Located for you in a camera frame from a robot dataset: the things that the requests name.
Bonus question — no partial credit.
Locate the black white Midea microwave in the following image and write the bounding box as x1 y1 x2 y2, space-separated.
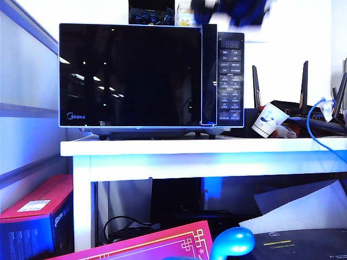
58 23 246 140

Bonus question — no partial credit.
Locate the black power cable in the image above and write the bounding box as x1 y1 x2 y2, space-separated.
104 215 156 244

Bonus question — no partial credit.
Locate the white foam sheet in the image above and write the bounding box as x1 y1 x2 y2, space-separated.
238 178 347 235

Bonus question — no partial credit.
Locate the white paper cup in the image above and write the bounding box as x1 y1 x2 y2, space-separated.
251 102 291 138

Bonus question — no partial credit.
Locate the magenta gift box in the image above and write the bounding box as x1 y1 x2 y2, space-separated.
44 219 215 260

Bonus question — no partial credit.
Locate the white blue snack box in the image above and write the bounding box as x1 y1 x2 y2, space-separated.
175 0 203 28

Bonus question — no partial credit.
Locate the gray blue office partition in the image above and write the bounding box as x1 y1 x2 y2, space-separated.
0 0 73 190

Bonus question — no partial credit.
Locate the white cable tag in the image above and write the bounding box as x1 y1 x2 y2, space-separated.
319 96 337 122

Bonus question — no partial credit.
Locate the dark blue-speckled framed board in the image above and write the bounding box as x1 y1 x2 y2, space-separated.
128 0 176 27

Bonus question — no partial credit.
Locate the blue ethernet cable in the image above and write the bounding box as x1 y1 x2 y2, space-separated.
288 97 347 164

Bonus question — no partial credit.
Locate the black glass microwave door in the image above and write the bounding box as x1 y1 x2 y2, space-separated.
59 23 218 128

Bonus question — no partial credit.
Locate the white table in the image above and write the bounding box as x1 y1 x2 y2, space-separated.
60 136 347 252

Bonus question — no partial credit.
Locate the blue glossy rounded object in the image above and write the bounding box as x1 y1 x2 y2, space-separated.
210 226 256 260

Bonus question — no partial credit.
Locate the red white small carton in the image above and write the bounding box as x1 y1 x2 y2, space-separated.
272 121 299 138

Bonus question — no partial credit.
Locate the black paper shredder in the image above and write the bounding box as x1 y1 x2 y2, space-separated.
250 227 347 260

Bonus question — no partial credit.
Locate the red blue cardboard box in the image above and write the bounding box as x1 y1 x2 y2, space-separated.
0 174 75 260

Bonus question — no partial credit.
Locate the black rectangular case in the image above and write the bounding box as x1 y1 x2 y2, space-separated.
150 177 203 218

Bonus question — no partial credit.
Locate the black router with antennas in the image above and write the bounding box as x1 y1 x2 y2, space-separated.
243 59 347 139

